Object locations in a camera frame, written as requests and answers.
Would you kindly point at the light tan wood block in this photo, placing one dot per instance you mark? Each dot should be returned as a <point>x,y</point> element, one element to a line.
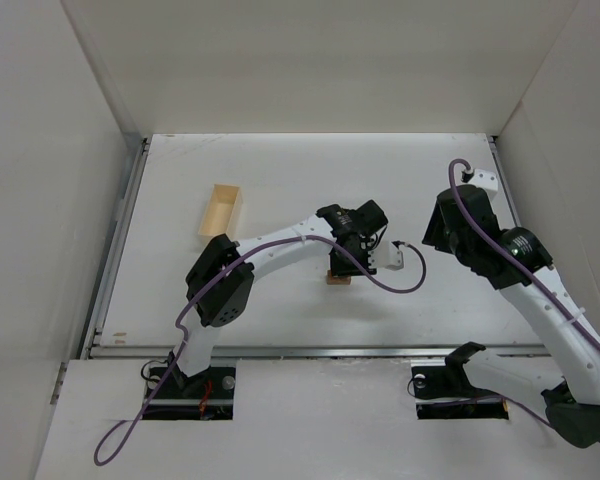
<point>333,280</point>

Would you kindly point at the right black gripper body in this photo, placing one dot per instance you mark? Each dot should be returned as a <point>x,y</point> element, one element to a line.
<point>440,225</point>

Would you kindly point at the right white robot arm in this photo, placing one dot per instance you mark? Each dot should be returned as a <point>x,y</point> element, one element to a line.
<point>518,266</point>

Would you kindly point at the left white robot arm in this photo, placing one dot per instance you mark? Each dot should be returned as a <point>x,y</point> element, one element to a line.
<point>220,282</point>

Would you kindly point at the light wooden box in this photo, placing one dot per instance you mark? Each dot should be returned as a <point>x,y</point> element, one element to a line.
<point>222,213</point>

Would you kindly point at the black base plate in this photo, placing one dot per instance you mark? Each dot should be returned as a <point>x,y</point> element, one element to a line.
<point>443,394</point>
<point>209,396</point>

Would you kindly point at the metal front rail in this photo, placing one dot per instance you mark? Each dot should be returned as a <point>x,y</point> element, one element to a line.
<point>273,352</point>

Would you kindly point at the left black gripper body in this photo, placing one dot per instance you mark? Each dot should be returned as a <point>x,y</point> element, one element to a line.
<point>351,265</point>

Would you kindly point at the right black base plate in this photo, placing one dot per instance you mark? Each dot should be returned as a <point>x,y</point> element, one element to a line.
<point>443,394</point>

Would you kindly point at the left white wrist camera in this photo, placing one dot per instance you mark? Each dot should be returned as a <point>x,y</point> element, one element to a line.
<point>388,255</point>

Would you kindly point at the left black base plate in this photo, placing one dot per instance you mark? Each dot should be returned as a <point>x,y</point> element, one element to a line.
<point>209,396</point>

